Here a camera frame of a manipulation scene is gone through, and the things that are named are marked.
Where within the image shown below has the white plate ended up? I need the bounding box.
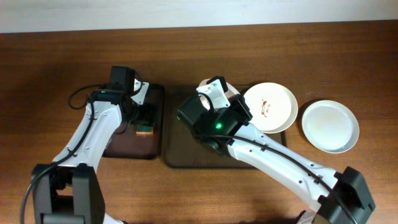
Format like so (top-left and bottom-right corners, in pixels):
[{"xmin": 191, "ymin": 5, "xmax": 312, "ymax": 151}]
[
  {"xmin": 244, "ymin": 82, "xmax": 298, "ymax": 133},
  {"xmin": 199, "ymin": 78, "xmax": 240, "ymax": 109},
  {"xmin": 301, "ymin": 100, "xmax": 360, "ymax": 154}
]

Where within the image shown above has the green orange sponge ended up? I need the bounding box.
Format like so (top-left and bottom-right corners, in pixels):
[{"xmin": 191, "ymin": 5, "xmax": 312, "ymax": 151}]
[{"xmin": 136, "ymin": 125, "xmax": 154, "ymax": 136}]

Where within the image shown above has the white plate front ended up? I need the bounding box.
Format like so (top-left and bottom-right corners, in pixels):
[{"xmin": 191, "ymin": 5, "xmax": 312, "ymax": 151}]
[{"xmin": 301, "ymin": 100, "xmax": 360, "ymax": 154}]

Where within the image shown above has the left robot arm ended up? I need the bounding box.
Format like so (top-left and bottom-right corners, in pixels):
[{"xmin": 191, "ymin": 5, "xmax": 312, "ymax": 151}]
[{"xmin": 20, "ymin": 66, "xmax": 149, "ymax": 223}]

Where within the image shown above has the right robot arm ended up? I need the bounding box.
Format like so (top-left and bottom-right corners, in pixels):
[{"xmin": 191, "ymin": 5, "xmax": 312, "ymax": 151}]
[{"xmin": 177, "ymin": 76, "xmax": 376, "ymax": 223}]

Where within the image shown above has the large dark brown tray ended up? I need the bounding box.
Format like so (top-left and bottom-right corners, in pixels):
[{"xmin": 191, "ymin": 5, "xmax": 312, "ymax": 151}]
[{"xmin": 160, "ymin": 84, "xmax": 289, "ymax": 169}]

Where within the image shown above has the small black tray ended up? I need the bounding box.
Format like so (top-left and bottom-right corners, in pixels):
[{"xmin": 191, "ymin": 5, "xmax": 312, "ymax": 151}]
[{"xmin": 103, "ymin": 84, "xmax": 165, "ymax": 159}]

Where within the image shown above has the left black cable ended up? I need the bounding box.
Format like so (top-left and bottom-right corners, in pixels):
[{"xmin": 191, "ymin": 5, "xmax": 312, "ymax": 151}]
[{"xmin": 20, "ymin": 83, "xmax": 106, "ymax": 224}]

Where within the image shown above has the black cable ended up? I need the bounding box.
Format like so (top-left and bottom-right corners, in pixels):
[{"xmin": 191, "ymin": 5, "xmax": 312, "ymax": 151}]
[
  {"xmin": 195, "ymin": 92, "xmax": 358, "ymax": 224},
  {"xmin": 20, "ymin": 83, "xmax": 106, "ymax": 224}
]

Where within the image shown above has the right black cable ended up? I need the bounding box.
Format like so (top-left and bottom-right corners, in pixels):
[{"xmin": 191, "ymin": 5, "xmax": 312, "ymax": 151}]
[{"xmin": 195, "ymin": 92, "xmax": 358, "ymax": 224}]

